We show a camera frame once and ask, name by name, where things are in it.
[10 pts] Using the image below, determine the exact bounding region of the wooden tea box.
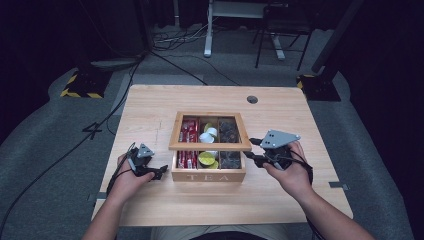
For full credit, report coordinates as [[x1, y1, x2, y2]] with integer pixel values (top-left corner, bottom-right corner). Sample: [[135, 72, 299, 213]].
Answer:
[[168, 110, 253, 183]]

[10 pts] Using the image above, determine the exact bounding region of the bundle of red tea sachets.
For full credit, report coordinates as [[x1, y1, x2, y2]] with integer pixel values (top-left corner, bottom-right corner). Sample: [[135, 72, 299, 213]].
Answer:
[[177, 119, 200, 170]]

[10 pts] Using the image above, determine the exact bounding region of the grey tape strip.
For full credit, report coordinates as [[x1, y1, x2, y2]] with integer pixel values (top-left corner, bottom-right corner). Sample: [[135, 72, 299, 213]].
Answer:
[[328, 181, 351, 192], [87, 192, 108, 202]]

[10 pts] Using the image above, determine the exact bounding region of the long black floor cable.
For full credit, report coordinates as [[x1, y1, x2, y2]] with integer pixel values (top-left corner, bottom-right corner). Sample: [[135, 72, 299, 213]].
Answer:
[[0, 49, 148, 234]]

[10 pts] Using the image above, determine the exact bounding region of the bundle of floor cables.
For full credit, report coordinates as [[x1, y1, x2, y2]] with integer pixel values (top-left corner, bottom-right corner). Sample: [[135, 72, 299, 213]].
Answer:
[[153, 23, 209, 52]]

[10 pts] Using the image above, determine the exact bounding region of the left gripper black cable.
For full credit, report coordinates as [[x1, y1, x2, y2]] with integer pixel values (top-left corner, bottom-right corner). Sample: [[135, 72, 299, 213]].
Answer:
[[105, 142, 137, 198]]

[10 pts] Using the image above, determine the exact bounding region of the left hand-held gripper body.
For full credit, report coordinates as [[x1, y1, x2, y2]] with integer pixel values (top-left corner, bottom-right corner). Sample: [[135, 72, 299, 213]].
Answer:
[[128, 143, 158, 177]]

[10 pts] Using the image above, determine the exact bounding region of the black chair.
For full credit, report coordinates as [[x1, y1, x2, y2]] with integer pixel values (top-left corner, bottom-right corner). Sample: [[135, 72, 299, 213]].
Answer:
[[252, 2, 315, 72]]

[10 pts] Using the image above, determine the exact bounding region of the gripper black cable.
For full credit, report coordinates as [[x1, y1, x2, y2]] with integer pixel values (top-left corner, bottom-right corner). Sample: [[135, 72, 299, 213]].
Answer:
[[289, 149, 327, 240], [105, 142, 137, 198]]

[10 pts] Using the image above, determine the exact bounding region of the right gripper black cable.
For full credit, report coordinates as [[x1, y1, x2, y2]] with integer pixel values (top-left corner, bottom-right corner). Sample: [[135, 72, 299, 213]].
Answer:
[[289, 149, 327, 240]]

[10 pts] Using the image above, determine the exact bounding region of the person's left hand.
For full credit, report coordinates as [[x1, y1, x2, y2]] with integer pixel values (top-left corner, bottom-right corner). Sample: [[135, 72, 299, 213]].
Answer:
[[108, 153, 156, 203]]

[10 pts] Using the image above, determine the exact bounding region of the white desk frame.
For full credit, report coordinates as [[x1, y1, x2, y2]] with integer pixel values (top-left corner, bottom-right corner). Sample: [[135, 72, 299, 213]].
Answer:
[[203, 0, 288, 61]]

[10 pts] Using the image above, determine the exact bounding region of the upright black column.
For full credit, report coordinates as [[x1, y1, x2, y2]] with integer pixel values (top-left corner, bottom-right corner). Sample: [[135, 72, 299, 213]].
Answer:
[[134, 0, 155, 54]]

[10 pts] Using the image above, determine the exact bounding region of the thin black floor cable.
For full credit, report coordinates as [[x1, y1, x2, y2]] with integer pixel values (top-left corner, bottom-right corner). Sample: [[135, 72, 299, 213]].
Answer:
[[149, 50, 208, 86]]

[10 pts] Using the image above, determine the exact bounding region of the large white capsule cup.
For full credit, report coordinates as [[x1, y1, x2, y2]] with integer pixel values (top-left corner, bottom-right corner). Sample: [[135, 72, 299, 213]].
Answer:
[[198, 132, 215, 144]]

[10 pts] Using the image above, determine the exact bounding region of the pile of dark tea packets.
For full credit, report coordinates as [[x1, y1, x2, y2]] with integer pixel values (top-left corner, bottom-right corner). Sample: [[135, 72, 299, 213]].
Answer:
[[218, 120, 242, 170]]

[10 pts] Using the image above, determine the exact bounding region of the hazard striped black stand base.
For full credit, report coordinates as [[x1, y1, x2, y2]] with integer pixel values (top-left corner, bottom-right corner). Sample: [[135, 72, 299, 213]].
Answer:
[[59, 64, 113, 100], [296, 73, 342, 102]]

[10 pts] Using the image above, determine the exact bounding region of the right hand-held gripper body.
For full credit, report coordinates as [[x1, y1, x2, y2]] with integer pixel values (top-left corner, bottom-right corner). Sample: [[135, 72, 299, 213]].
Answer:
[[259, 129, 302, 171]]

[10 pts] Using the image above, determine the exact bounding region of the slanted black pole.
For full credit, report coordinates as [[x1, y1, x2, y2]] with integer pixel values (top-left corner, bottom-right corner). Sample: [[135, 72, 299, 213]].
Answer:
[[311, 0, 365, 75]]

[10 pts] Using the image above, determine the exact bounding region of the person's right hand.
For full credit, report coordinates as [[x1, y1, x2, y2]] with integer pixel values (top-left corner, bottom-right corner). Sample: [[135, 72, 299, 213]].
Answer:
[[263, 141, 313, 201]]

